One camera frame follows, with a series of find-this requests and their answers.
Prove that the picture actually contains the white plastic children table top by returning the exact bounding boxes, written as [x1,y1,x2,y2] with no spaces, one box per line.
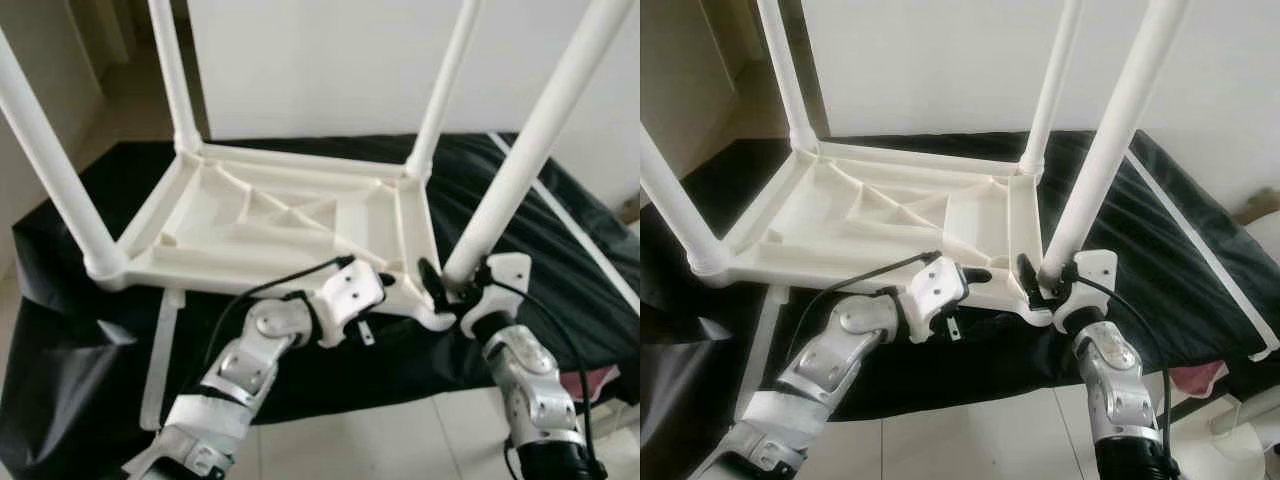
[695,138,1056,329]
[90,140,456,333]

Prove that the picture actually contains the black table cloth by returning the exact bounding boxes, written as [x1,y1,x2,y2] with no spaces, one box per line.
[0,132,641,480]
[640,128,1280,480]

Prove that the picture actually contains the pink cloth item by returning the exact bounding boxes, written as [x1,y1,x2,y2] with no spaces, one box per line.
[1170,360,1229,396]
[560,365,619,401]

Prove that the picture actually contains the white round stand base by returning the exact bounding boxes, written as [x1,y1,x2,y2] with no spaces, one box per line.
[1165,398,1280,480]

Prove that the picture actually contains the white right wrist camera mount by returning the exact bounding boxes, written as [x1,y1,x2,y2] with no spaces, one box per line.
[1050,248,1119,333]
[460,253,533,339]

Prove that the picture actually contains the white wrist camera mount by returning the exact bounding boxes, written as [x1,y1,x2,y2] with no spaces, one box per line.
[905,255,971,344]
[460,253,533,339]
[315,260,386,349]
[1050,248,1119,333]

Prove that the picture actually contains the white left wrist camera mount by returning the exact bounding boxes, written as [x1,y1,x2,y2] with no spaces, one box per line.
[315,260,386,349]
[905,255,971,344]

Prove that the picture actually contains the beige door frame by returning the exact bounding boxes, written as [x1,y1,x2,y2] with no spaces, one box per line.
[700,0,756,81]
[80,0,136,71]

